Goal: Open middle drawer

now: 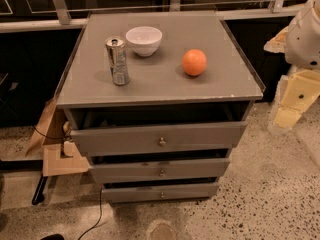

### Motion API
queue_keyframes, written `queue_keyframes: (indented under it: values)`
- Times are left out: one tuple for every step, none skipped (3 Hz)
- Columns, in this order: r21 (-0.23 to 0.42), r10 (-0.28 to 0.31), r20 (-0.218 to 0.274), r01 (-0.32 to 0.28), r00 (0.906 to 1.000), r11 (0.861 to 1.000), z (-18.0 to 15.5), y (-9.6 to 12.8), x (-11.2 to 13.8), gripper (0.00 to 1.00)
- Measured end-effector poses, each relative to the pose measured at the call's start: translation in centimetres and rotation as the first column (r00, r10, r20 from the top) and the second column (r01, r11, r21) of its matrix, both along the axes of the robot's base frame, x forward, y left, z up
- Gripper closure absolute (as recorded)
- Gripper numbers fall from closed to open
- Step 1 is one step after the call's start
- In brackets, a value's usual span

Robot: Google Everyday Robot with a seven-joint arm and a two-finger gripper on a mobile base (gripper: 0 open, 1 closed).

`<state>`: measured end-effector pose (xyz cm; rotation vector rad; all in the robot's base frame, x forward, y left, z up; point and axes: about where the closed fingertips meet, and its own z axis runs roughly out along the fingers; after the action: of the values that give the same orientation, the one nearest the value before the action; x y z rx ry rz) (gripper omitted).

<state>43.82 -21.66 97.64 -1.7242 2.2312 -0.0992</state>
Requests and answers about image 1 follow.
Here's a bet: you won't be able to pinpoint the black cable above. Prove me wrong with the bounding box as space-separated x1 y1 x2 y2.
77 187 105 240

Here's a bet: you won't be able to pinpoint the metal railing frame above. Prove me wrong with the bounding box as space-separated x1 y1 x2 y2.
0 0 307 33

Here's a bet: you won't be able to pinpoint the silver drink can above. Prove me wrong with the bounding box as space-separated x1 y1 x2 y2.
105 36 130 86

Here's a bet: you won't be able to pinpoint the grey bottom drawer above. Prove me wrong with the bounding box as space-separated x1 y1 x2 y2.
102 182 219 203

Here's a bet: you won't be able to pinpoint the grey top drawer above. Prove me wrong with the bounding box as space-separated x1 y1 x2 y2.
71 122 247 157

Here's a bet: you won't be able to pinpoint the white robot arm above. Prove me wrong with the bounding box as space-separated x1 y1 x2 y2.
264 0 320 129

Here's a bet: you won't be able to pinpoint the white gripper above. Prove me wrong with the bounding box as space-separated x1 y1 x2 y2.
264 27 320 129

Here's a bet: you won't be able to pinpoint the grey drawer cabinet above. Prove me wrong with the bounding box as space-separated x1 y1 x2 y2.
57 11 264 190

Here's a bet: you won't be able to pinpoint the orange fruit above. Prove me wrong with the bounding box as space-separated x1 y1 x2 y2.
182 49 207 77

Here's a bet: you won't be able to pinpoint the grey drawer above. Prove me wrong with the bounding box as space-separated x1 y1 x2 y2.
71 122 247 157
89 158 230 183
102 182 219 203

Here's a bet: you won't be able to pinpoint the brown cardboard pieces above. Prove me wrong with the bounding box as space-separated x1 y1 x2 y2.
26 97 89 176

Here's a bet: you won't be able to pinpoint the black bar on floor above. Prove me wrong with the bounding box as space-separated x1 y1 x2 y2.
31 175 48 205

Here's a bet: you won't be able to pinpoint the white ceramic bowl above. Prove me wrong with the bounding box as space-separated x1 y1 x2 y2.
126 26 162 57

